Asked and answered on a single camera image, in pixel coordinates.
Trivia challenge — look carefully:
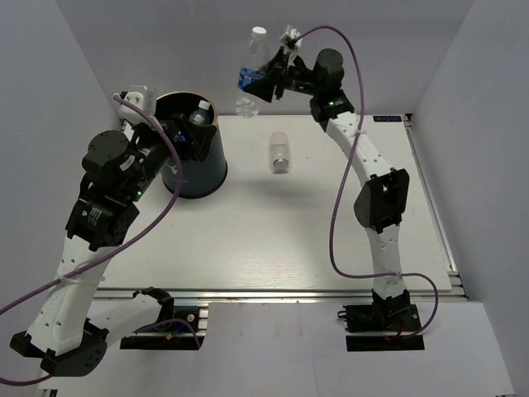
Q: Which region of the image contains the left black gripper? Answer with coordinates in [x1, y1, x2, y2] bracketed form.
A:
[123, 113, 217, 203]

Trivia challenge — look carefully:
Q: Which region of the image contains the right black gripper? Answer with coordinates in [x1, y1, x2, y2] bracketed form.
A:
[243, 46, 322, 103]

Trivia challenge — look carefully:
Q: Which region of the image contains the large clear unlabelled bottle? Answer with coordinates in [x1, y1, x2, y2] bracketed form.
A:
[189, 100, 211, 125]

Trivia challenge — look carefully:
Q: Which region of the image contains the small clear bottle blue label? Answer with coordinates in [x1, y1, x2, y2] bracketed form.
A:
[236, 26, 271, 118]

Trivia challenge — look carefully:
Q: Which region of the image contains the clear bottle with silver cap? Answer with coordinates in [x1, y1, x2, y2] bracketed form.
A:
[269, 132, 291, 174]

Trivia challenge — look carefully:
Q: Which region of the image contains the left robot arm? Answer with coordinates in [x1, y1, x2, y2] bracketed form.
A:
[10, 114, 216, 377]

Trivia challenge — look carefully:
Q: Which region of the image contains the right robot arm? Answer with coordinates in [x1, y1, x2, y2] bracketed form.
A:
[244, 47, 411, 332]

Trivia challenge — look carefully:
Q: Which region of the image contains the dark green cylindrical bin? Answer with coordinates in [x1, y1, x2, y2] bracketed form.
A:
[155, 91, 228, 199]

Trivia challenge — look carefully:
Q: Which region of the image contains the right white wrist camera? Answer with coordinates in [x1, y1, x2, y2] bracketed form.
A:
[279, 25, 301, 54]

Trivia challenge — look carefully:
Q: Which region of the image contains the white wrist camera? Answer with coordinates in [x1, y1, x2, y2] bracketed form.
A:
[115, 85, 156, 126]
[279, 25, 301, 54]

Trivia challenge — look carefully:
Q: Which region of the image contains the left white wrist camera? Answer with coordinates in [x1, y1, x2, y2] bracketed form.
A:
[115, 85, 156, 126]

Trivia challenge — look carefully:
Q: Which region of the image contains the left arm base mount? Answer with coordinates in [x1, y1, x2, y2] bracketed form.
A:
[119, 287, 204, 351]

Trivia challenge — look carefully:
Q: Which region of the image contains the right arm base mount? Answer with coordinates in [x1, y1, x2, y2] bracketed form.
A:
[336, 304, 425, 352]

